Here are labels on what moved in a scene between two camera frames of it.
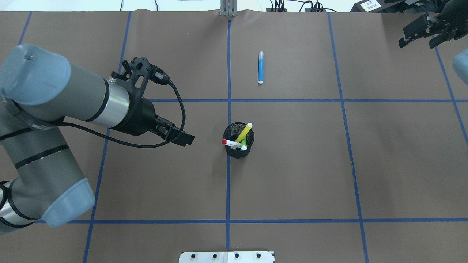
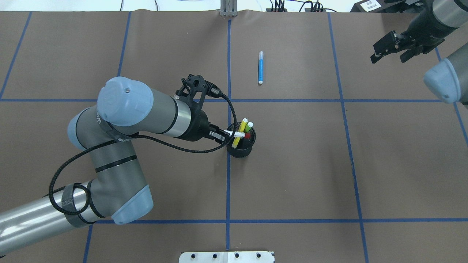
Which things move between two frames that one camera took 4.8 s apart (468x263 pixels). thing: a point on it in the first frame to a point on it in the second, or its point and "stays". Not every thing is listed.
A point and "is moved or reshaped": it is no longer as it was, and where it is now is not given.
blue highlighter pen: (261, 67) stays
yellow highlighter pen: (244, 133) is moved or reshaped
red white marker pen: (232, 144) to (239, 134)
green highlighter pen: (244, 144) to (248, 126)
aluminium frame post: (228, 8) stays
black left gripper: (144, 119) to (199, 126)
